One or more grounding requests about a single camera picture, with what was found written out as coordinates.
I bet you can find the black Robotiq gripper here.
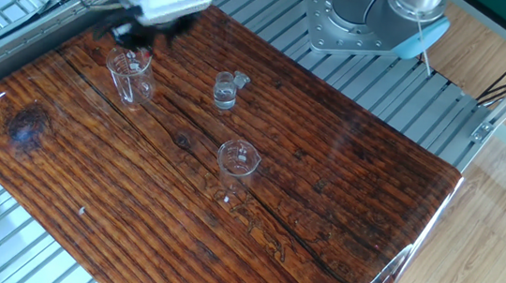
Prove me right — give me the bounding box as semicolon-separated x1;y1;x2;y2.
90;1;198;57

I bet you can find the small glass reagent bottle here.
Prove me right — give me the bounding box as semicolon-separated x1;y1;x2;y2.
210;69;241;112

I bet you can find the tall clear glass beaker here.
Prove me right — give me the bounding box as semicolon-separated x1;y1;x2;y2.
100;43;160;113

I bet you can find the clear glass bottle stopper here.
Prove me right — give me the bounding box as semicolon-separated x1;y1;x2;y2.
232;70;253;90

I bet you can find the small clear glass beaker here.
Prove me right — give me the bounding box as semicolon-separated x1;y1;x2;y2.
213;136;264;198

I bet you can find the glossy wood-pattern mat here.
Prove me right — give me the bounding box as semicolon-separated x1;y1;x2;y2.
0;0;478;283

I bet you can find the white zip tie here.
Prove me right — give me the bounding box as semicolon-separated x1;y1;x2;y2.
408;9;439;78

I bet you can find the grey metal table rail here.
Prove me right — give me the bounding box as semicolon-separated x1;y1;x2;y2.
0;0;118;122

